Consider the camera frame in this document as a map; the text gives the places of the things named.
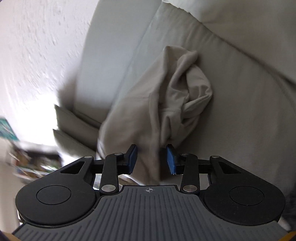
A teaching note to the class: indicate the white sofa cushion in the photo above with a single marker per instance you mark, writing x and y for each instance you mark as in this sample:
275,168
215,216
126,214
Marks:
254,27

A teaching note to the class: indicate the dark cloth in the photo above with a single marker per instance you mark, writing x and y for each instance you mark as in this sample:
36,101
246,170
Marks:
291,208

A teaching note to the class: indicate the teal printed paper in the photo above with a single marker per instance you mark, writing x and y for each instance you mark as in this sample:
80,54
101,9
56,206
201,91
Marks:
8,129

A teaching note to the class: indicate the dark shelf with clutter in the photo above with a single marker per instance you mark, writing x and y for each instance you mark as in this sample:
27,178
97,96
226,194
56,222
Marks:
34,165

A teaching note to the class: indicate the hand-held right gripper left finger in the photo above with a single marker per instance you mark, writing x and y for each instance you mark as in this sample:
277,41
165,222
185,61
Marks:
133,160

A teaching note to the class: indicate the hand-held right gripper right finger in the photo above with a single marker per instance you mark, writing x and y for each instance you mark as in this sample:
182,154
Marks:
171,160

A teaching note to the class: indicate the light grey sofa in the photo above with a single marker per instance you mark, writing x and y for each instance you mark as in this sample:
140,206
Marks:
242,120

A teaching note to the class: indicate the beige garment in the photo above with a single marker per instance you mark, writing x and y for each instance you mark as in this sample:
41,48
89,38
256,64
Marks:
143,104

